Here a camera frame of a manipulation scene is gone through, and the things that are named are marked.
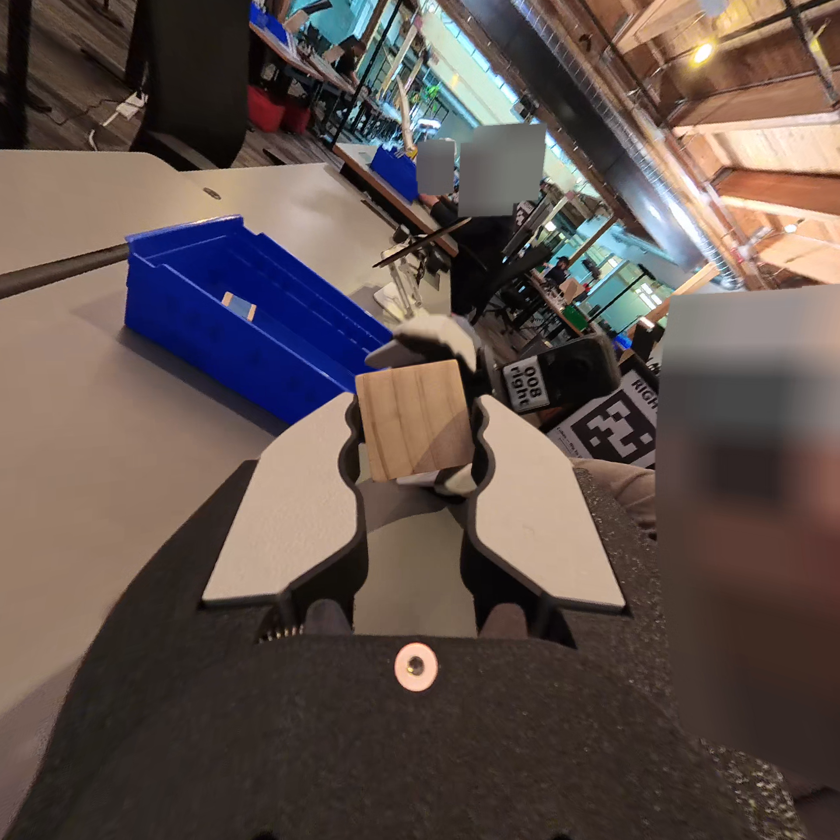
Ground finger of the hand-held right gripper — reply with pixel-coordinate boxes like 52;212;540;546
364;314;483;375
397;462;480;497

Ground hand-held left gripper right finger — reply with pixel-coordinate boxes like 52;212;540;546
461;394;626;639

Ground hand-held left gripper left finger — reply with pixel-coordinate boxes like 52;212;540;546
201;392;367;636

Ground blue plastic bin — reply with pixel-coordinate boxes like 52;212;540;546
125;214;395;426
249;3;293;47
369;144;421;201

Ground dark flat panel on stand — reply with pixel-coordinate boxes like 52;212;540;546
373;218;472;268

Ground black office chair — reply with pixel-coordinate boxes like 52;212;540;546
126;0;252;170
472;246;553;324

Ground wooden-edged work table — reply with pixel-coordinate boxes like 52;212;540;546
333;141;460;257

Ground white power strip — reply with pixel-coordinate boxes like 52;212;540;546
105;92;148;126

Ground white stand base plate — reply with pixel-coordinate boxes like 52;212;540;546
374;262;424;324

